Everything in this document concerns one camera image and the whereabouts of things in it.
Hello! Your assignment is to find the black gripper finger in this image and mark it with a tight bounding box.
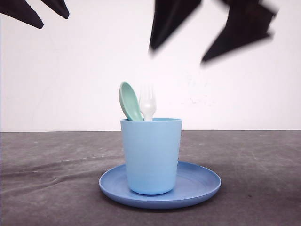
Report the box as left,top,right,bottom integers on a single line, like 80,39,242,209
0,0,44,29
41,0,70,19
149,0,201,52
201,0,278,64

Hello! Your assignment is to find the white plastic fork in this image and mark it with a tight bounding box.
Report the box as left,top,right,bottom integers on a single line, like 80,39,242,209
139,85,156,121

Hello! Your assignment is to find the mint green plastic spoon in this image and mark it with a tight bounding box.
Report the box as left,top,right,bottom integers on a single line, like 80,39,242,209
119,82,143,121

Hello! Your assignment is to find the light blue plastic cup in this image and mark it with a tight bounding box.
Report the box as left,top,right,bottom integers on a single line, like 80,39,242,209
120,118,182,195

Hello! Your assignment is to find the blue plastic plate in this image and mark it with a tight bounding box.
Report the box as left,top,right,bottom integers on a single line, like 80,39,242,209
99,161,222,210

